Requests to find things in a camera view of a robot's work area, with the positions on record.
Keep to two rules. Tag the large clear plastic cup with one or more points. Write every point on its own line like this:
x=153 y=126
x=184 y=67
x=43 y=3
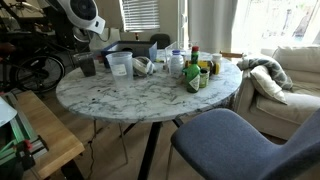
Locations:
x=120 y=71

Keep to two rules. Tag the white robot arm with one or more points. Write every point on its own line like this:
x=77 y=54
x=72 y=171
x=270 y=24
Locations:
x=95 y=25

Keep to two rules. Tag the cream cushion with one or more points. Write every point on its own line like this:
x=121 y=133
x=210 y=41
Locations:
x=266 y=85

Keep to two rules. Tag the beige curtain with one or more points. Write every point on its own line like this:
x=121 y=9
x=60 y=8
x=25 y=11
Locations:
x=211 y=23

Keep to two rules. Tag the grey upholstered chair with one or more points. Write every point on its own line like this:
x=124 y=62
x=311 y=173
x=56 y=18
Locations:
x=160 y=40

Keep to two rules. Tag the green bottle red cap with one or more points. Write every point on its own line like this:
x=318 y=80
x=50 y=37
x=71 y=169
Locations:
x=192 y=75

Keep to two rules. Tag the yellow lid jar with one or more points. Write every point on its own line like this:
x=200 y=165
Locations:
x=203 y=64

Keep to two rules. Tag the small plastic cup dark contents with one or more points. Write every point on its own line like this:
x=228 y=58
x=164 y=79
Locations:
x=87 y=66

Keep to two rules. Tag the blue upholstered chair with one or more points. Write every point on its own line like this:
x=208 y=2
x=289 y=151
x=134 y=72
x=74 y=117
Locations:
x=226 y=146

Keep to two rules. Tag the white tote bag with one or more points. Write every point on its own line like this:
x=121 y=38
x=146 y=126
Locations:
x=112 y=41

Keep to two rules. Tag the small green jar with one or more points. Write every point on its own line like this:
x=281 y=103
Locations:
x=203 y=79

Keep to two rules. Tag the white window blind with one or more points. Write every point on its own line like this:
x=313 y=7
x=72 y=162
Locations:
x=140 y=15

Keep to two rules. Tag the white plastic object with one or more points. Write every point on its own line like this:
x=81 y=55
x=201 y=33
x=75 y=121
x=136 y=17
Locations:
x=6 y=113

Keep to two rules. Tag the black bicycle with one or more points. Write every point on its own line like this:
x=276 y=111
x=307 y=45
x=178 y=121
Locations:
x=6 y=47

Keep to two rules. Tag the patterned grey blanket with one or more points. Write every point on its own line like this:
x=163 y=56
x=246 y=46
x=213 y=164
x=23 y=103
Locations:
x=276 y=68

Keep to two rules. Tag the beige sofa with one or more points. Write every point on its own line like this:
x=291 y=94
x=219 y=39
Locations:
x=283 y=113

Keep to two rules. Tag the clear plastic container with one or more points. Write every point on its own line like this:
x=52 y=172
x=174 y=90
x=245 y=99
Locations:
x=170 y=48

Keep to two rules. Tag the red black clamp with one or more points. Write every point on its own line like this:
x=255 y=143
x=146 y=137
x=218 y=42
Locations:
x=26 y=155

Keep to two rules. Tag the clear bottle blue cap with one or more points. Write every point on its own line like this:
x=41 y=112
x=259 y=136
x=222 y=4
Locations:
x=176 y=65

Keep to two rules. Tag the black table base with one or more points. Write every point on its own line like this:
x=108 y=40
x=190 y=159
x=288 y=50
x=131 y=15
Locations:
x=150 y=150

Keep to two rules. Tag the blue cardboard box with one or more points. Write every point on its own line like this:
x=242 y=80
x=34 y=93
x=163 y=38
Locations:
x=141 y=48

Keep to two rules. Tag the dark jar yellow label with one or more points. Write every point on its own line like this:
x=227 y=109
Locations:
x=215 y=68

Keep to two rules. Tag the white plastic container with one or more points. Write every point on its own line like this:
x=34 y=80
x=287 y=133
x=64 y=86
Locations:
x=216 y=58

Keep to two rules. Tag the green white metal rail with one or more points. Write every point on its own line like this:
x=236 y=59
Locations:
x=20 y=131

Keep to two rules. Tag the black sideboard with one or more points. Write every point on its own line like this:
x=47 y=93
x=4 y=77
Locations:
x=33 y=36

